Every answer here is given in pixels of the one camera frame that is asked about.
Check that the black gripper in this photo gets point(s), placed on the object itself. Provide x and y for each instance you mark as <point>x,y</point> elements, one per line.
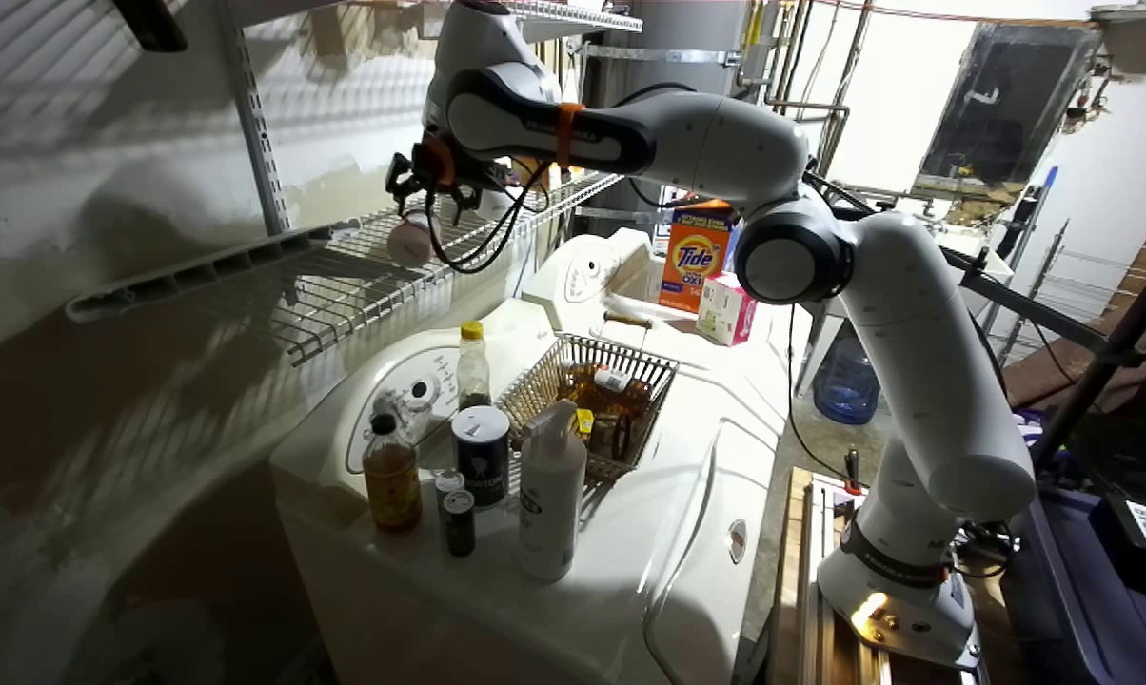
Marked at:
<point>439,171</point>

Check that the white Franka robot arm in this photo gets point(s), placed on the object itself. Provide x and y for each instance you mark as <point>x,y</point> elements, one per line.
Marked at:
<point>927,382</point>

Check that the clear bottle with yellow cap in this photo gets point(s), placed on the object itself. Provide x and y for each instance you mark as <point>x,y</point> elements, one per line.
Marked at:
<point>474,376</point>

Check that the small brown bottle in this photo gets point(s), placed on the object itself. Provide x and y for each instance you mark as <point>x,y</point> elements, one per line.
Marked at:
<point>574,402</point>

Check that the brown bottle with white label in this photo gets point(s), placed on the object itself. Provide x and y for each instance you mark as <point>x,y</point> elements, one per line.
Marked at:
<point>609,387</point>

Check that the amber bottle with black cap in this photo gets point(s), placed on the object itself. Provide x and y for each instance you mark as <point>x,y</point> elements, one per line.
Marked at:
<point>393,488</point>

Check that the white spray bottle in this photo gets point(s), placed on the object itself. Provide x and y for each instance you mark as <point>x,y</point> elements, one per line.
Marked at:
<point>548,507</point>

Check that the white laundry machine with dial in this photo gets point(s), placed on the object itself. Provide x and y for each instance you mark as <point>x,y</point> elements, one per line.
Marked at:
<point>595,273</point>

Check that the grey water heater tank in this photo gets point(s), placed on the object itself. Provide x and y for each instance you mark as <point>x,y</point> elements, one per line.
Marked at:
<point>671,42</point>

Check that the orange detergent box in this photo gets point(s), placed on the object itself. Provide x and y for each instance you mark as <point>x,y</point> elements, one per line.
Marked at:
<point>692,261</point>

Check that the dark lidded jar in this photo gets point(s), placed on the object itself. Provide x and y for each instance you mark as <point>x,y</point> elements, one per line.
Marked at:
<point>480,458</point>

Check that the pink and white box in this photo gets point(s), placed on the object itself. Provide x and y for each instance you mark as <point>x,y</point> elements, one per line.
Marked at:
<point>729,313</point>

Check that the small dark vial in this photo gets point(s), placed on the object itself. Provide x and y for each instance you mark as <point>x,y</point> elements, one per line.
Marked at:
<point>456,525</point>

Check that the white washing machine with basket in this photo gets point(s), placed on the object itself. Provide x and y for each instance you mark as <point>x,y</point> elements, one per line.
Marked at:
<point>633,557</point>

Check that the blue plastic jug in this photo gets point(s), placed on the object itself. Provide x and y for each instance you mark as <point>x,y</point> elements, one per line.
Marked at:
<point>847,382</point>

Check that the dark framed window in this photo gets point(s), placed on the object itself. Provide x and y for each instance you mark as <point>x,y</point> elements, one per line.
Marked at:
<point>1002,109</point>

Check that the black tripod pole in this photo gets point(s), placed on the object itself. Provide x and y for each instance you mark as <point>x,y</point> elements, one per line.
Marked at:
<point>1104,355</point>

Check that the white shelf rail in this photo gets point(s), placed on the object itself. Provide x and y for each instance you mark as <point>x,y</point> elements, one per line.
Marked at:
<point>256,126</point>

